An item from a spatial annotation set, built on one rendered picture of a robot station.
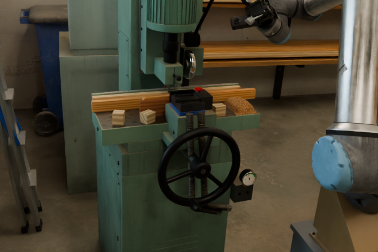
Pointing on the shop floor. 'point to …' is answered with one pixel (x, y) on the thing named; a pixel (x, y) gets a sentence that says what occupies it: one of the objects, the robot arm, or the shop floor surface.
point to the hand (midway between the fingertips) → (238, 1)
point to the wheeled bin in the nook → (48, 64)
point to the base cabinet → (155, 211)
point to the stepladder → (12, 134)
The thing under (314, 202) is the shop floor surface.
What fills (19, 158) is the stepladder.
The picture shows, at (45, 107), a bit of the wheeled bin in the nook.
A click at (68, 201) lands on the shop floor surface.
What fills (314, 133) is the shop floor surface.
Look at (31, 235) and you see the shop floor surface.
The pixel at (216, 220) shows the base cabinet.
